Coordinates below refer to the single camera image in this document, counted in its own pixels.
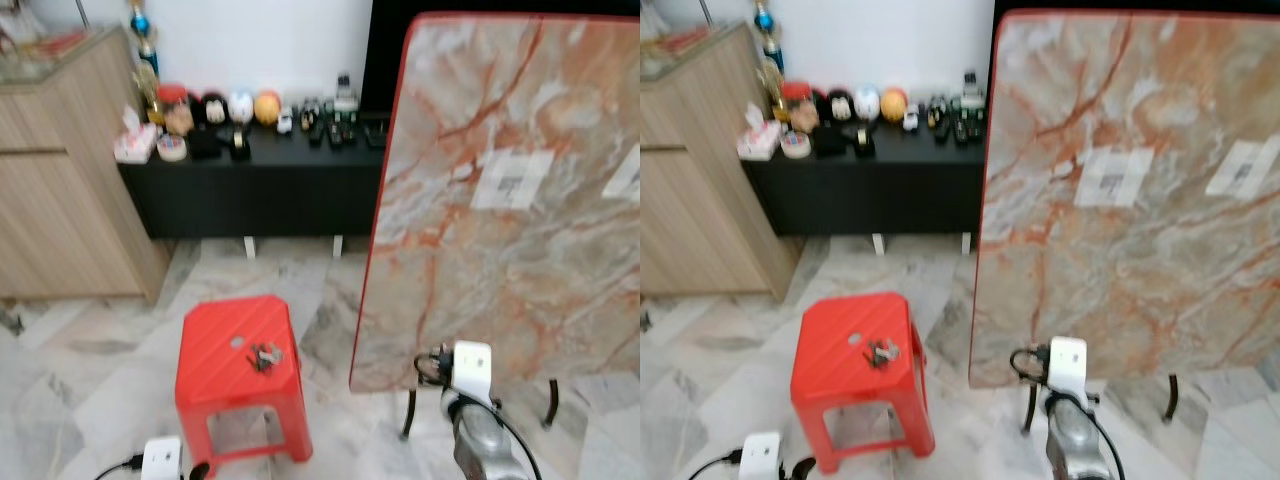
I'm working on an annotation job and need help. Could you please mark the white code label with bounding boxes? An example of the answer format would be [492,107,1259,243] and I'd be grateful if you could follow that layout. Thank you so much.
[1205,138,1280,199]

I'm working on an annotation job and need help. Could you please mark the pink tissue box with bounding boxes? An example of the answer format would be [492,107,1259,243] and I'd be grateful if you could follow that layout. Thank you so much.
[113,105,159,164]
[738,103,783,161]

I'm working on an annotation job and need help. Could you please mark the red-lidded jar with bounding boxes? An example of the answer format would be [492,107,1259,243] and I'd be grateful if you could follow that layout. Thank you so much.
[155,84,193,137]
[780,80,819,134]

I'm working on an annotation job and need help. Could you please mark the black round figure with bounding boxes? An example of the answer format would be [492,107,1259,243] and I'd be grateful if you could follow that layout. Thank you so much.
[192,92,229,130]
[818,89,854,127]

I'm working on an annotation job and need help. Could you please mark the light wooden cabinet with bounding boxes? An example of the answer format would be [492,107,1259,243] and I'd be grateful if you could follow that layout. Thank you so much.
[0,25,172,303]
[640,22,802,299]

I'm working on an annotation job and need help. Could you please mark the black low sideboard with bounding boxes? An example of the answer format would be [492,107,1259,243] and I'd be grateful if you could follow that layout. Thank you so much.
[118,110,393,260]
[742,108,991,257]

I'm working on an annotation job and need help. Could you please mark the blue and gold trophy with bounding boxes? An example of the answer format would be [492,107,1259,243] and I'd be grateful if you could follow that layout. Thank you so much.
[128,0,162,126]
[752,0,787,121]

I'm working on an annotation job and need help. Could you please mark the white and green toy robot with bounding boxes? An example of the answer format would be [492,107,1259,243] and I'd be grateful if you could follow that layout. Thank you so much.
[330,72,361,117]
[955,69,987,114]

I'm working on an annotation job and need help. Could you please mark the marble pattern red-rimmed table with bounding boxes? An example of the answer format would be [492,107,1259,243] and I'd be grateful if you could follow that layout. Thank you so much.
[967,9,1280,433]
[348,12,641,441]

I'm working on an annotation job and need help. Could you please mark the red plastic stool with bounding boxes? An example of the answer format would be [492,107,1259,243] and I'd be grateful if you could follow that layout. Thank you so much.
[790,291,936,475]
[175,295,313,477]

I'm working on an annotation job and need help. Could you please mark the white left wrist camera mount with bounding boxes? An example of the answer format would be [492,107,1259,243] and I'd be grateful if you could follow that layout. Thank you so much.
[140,436,184,480]
[738,431,783,480]

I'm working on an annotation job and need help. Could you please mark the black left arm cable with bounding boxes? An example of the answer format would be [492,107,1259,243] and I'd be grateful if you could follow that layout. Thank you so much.
[95,454,146,480]
[690,449,743,480]

